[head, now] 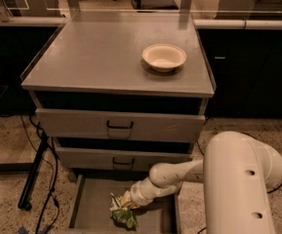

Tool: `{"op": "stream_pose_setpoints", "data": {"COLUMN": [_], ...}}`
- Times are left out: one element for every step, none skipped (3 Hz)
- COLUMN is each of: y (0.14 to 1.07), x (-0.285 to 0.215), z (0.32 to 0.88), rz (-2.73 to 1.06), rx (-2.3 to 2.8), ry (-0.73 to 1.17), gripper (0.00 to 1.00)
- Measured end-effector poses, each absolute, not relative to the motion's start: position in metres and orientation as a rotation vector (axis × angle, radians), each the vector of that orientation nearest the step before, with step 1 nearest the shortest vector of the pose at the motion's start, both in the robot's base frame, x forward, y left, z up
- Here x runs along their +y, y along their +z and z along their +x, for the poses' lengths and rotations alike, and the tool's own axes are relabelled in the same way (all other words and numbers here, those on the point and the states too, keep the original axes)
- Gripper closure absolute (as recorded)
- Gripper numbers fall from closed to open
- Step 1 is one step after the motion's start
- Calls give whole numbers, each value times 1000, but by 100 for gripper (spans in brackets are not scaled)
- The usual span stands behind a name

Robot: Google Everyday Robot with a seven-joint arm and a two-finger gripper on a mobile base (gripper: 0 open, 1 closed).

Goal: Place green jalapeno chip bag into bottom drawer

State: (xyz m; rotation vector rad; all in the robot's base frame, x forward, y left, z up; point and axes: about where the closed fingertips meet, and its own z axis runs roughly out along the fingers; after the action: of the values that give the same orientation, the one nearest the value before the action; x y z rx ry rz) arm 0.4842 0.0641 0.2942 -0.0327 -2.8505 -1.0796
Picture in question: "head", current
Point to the grey bottom drawer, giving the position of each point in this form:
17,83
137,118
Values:
89,211

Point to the green jalapeno chip bag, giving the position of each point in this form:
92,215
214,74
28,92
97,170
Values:
126,217

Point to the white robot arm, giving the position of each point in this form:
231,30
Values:
237,171

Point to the grey drawer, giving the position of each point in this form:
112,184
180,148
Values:
120,125
119,155
89,211

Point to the white paper bowl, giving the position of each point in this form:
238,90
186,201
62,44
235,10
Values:
164,57

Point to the grey middle drawer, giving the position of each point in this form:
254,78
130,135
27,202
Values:
119,155

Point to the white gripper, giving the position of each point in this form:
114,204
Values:
138,193

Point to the grey drawer cabinet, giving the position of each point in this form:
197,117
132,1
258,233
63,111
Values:
95,64

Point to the black stand leg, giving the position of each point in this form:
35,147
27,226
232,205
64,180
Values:
31,169

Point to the grey top drawer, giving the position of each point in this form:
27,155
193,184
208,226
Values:
120,125

